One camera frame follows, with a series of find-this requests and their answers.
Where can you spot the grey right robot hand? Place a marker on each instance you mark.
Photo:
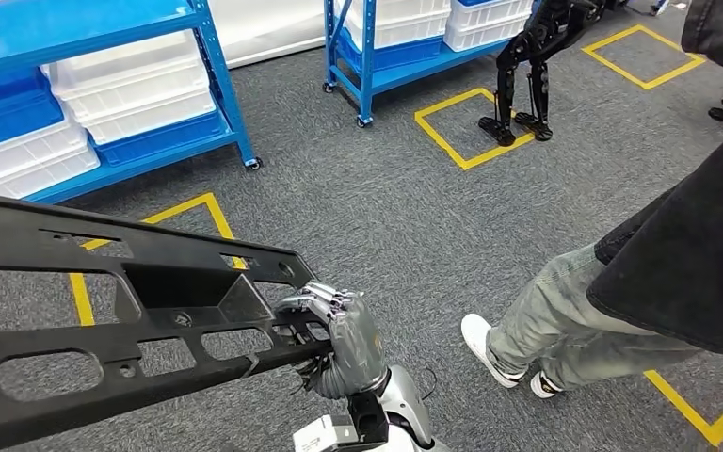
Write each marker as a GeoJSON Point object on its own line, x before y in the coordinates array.
{"type": "Point", "coordinates": [358, 349]}

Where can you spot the black perforated plastic panel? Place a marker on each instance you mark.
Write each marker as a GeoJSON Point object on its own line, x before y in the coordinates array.
{"type": "Point", "coordinates": [56, 337]}

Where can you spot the blue metal shelf rack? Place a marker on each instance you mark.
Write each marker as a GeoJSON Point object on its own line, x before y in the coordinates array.
{"type": "Point", "coordinates": [368, 62]}
{"type": "Point", "coordinates": [56, 25]}

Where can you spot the black humanoid robot legs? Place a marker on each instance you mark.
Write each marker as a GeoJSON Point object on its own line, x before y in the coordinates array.
{"type": "Point", "coordinates": [542, 31]}

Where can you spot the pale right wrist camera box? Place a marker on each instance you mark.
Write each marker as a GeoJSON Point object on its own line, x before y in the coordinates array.
{"type": "Point", "coordinates": [321, 437]}

